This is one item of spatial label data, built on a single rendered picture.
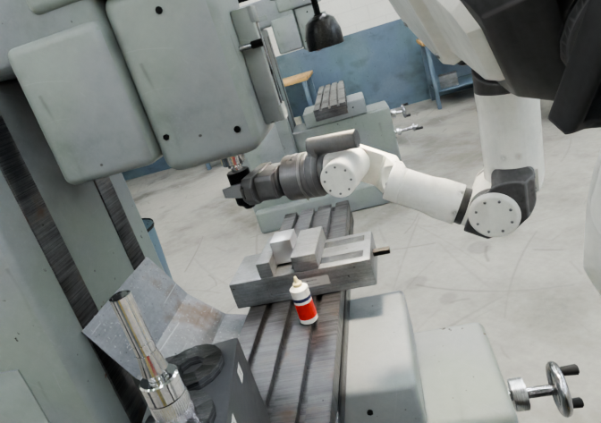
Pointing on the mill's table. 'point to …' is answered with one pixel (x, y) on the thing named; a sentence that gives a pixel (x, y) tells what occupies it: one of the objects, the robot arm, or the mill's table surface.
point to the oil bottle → (303, 302)
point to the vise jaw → (308, 249)
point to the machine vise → (273, 287)
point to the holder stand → (219, 384)
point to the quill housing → (189, 66)
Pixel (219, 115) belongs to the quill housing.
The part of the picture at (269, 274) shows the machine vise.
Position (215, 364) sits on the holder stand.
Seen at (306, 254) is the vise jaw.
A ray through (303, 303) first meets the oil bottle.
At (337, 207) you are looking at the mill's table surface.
